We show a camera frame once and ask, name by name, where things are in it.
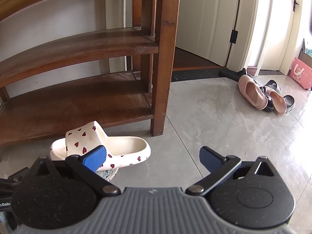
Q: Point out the dark grey slipper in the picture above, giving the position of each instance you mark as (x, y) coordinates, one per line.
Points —
(289, 102)
(273, 85)

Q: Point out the pink paper bag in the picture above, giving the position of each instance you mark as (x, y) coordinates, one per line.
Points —
(299, 72)

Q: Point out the white heart print slipper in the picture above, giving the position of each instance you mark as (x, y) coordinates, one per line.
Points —
(126, 146)

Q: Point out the black door hinge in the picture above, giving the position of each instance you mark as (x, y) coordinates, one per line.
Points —
(234, 36)

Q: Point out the pink flat shoe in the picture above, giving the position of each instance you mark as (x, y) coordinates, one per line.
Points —
(277, 103)
(252, 92)

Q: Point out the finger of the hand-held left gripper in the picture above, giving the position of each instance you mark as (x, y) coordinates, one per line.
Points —
(19, 174)

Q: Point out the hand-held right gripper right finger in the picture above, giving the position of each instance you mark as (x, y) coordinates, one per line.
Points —
(210, 159)

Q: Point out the brown wooden shoe rack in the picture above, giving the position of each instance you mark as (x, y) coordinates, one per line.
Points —
(73, 46)

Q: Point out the light blue sneaker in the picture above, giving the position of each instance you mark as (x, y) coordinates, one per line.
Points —
(109, 174)

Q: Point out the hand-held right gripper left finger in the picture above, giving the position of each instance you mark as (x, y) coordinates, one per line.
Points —
(95, 158)

